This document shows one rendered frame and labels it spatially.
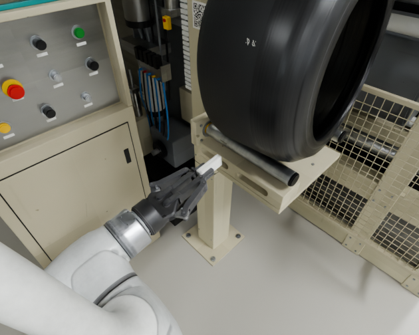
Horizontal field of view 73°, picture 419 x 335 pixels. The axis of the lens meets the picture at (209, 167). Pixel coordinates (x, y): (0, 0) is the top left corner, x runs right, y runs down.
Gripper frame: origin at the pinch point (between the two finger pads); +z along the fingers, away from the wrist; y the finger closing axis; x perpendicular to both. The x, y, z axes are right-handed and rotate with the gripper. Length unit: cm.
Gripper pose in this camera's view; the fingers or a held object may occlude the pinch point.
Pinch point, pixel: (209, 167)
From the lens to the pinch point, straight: 67.7
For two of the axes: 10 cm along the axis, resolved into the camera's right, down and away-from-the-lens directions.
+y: -7.0, -4.9, 5.2
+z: 7.1, -5.8, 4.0
